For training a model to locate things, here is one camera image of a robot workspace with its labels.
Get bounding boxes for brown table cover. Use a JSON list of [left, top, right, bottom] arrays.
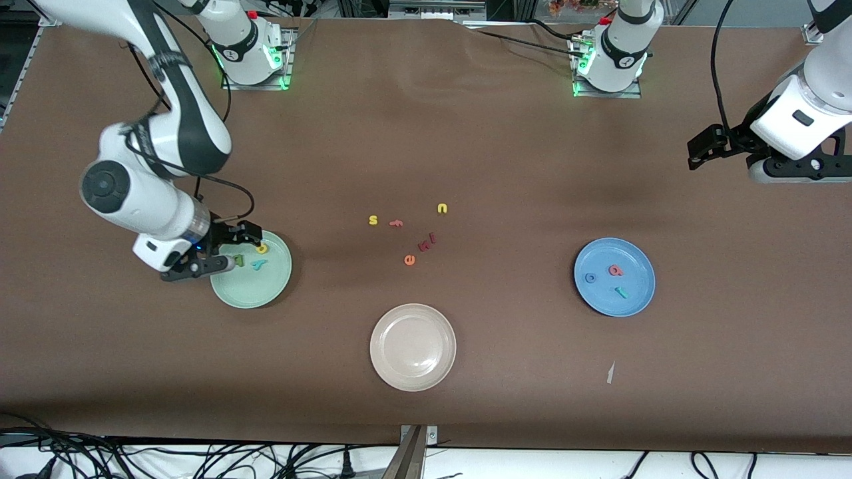
[[0, 12, 852, 454]]

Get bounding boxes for brown slanted mount bar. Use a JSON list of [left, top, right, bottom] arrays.
[[381, 426, 425, 479]]

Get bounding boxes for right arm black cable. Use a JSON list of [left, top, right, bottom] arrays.
[[123, 40, 256, 227]]

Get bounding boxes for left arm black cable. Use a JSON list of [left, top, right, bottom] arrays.
[[710, 0, 741, 137]]

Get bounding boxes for black floor cable tangle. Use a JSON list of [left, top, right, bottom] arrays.
[[0, 412, 400, 479]]

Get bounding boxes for light green plate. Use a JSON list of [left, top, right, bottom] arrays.
[[210, 230, 293, 309]]

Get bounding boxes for silver background metal plate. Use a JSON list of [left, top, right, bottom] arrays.
[[388, 0, 488, 21]]

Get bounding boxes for beige plate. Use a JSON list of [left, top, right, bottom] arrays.
[[369, 303, 457, 392]]

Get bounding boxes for blue plate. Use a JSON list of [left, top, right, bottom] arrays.
[[574, 238, 656, 317]]

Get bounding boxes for silver table edge rail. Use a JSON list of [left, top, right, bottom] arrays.
[[0, 25, 42, 130]]

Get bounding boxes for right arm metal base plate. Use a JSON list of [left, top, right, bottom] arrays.
[[221, 27, 294, 90]]

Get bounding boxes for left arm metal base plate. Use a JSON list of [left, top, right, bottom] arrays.
[[571, 37, 643, 99]]

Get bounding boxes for thin black table cable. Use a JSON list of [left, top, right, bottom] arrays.
[[476, 30, 583, 59], [526, 19, 586, 44]]

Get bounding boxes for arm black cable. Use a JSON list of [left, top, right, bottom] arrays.
[[123, 40, 256, 227], [710, 0, 741, 137]]

